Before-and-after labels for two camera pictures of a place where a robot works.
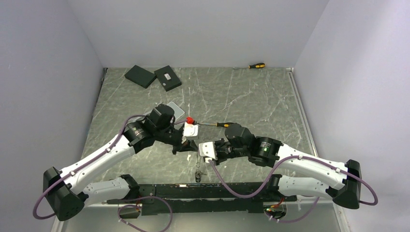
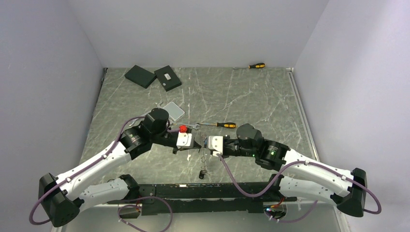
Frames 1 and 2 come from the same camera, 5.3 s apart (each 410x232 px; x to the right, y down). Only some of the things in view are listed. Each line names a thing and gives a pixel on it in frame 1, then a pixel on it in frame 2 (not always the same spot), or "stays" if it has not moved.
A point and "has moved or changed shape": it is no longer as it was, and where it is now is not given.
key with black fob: x=197 y=176 has moved or changed shape
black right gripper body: x=226 y=151 stays
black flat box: x=140 y=76 stays
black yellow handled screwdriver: x=219 y=123 stays
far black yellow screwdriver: x=258 y=65 stays
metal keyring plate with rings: x=198 y=164 → x=203 y=158
